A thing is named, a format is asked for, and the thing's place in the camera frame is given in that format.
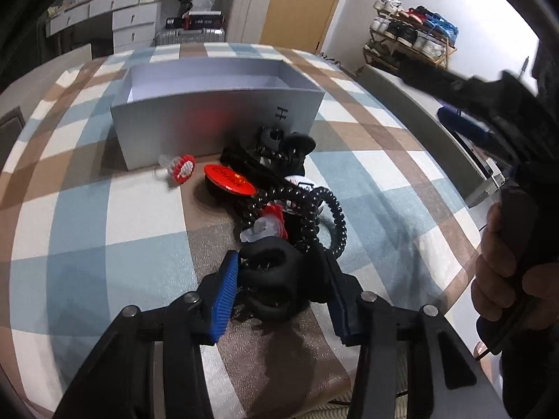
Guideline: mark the black curved banana clip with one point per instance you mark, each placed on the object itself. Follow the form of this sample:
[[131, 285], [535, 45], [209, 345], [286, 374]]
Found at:
[[237, 158]]

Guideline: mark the wooden shoe rack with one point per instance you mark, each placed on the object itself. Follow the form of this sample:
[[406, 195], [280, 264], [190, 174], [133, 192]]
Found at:
[[398, 34]]

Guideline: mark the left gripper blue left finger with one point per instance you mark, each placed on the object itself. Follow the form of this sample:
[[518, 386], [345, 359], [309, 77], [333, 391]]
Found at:
[[218, 292]]

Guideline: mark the wooden door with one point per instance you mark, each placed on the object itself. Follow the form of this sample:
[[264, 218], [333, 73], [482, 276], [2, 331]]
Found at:
[[298, 24]]

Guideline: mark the silver ribbed suitcase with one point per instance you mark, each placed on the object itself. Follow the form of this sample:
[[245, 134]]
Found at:
[[183, 36]]

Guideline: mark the black square hair claw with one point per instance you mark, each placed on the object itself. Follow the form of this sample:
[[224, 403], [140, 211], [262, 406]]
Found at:
[[283, 152]]

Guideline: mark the black red shoe box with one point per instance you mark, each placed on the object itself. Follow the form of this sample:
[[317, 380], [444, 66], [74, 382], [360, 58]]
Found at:
[[196, 19]]

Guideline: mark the white round pin badge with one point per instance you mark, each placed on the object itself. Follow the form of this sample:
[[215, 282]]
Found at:
[[302, 182]]

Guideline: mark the white desk with drawers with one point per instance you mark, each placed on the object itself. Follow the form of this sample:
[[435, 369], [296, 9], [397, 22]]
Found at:
[[133, 22]]

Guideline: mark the black oval hair claw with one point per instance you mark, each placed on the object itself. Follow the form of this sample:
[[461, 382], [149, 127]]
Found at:
[[272, 280]]

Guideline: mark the red round China badge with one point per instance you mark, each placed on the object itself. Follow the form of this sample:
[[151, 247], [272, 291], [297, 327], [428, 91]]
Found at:
[[228, 180]]

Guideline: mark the silver cardboard box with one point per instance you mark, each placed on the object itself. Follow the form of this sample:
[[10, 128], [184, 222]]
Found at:
[[198, 105]]

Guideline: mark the person's right hand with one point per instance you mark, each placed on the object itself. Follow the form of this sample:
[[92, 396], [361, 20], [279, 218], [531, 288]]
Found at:
[[491, 295]]

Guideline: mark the plaid bed sheet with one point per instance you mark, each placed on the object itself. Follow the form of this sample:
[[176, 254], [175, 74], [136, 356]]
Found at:
[[82, 236]]

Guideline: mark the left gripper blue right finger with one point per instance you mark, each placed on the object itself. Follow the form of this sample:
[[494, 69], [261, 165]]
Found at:
[[340, 291]]

